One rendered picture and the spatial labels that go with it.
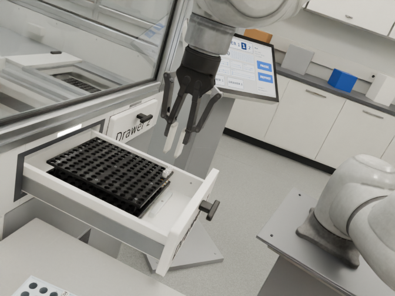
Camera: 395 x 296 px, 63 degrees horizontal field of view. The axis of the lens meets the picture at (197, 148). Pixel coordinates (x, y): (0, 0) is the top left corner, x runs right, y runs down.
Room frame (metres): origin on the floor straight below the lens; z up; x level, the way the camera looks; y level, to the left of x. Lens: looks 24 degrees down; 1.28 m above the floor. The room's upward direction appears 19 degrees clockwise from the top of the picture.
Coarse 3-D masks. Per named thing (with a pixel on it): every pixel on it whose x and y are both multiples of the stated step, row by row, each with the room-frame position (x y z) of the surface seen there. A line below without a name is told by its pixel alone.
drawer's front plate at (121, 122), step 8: (144, 104) 1.00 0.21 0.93; (152, 104) 1.04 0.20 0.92; (128, 112) 0.88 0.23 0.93; (136, 112) 0.93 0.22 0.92; (144, 112) 0.99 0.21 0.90; (152, 112) 1.06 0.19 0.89; (112, 120) 0.81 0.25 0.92; (120, 120) 0.84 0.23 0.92; (128, 120) 0.89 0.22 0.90; (136, 120) 0.95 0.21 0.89; (152, 120) 1.08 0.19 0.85; (112, 128) 0.81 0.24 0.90; (120, 128) 0.85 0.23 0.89; (128, 128) 0.90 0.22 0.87; (136, 128) 0.96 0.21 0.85; (144, 128) 1.03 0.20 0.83; (112, 136) 0.81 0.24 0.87
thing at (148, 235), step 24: (72, 144) 0.69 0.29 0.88; (120, 144) 0.74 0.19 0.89; (24, 168) 0.52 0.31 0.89; (48, 168) 0.61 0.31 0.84; (48, 192) 0.50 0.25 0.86; (72, 192) 0.50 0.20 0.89; (192, 192) 0.70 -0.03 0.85; (72, 216) 0.50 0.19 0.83; (96, 216) 0.48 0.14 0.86; (120, 216) 0.48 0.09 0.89; (144, 216) 0.57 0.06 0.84; (168, 216) 0.60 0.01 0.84; (120, 240) 0.48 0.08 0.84; (144, 240) 0.47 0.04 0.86
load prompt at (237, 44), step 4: (232, 40) 1.58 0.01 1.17; (236, 40) 1.60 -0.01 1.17; (232, 44) 1.57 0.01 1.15; (236, 44) 1.59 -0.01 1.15; (240, 44) 1.61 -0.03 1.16; (244, 44) 1.62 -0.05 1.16; (248, 44) 1.64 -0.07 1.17; (252, 44) 1.66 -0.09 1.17; (236, 48) 1.58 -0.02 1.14; (240, 48) 1.59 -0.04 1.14; (244, 48) 1.61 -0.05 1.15; (248, 48) 1.63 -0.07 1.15; (252, 48) 1.65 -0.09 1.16; (252, 52) 1.63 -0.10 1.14
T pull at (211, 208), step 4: (204, 200) 0.59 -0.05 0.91; (216, 200) 0.61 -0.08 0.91; (200, 204) 0.57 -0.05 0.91; (204, 204) 0.57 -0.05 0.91; (208, 204) 0.58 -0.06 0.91; (212, 204) 0.59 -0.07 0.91; (216, 204) 0.59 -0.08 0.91; (200, 208) 0.57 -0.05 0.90; (204, 208) 0.56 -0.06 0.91; (208, 208) 0.57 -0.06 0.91; (212, 208) 0.57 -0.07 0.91; (216, 208) 0.58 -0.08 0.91; (208, 212) 0.56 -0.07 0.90; (212, 212) 0.56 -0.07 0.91; (208, 216) 0.54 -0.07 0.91; (212, 216) 0.54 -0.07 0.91; (208, 220) 0.54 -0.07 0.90
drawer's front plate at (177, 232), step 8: (208, 176) 0.67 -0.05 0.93; (216, 176) 0.70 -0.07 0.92; (208, 184) 0.63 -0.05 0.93; (200, 192) 0.59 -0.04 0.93; (208, 192) 0.65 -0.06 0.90; (192, 200) 0.55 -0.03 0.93; (200, 200) 0.56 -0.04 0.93; (192, 208) 0.52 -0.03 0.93; (184, 216) 0.49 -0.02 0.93; (192, 216) 0.53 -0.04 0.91; (176, 224) 0.46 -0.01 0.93; (184, 224) 0.47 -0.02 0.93; (176, 232) 0.44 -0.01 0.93; (184, 232) 0.49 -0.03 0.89; (168, 240) 0.44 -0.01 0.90; (176, 240) 0.44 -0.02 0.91; (184, 240) 0.54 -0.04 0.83; (168, 248) 0.44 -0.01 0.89; (168, 256) 0.44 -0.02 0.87; (160, 264) 0.44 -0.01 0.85; (168, 264) 0.44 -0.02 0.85; (160, 272) 0.44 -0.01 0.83
